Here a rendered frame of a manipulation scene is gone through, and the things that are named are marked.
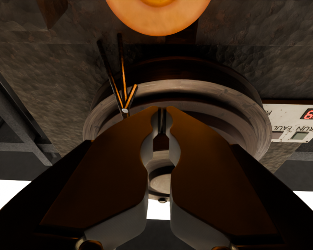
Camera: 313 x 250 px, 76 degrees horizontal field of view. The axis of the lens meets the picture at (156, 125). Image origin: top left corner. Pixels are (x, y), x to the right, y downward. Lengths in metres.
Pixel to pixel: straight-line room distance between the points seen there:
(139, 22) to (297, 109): 0.52
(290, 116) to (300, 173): 8.66
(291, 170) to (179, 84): 8.94
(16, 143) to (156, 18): 6.27
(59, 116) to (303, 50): 0.71
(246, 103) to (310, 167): 9.32
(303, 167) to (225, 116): 9.18
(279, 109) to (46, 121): 0.75
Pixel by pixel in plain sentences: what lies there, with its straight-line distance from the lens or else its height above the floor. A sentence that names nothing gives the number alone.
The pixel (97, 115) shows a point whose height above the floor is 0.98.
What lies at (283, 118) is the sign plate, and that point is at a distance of 0.72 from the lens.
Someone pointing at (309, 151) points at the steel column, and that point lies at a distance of 6.35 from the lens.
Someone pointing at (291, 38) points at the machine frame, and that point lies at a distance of 0.49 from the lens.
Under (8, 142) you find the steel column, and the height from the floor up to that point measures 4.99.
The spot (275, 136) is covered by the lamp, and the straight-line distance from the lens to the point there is 0.78.
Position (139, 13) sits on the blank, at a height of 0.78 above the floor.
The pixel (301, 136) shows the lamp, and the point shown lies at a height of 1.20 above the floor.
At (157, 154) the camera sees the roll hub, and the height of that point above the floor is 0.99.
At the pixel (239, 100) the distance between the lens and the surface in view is 0.42.
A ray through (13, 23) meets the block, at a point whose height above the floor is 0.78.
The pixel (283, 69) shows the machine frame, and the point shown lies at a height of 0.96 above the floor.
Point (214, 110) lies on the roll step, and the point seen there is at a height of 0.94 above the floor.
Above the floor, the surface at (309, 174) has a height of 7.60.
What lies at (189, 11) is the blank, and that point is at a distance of 0.33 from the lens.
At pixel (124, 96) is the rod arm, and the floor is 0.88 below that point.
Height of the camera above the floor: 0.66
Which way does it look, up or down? 50 degrees up
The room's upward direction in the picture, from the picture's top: 179 degrees clockwise
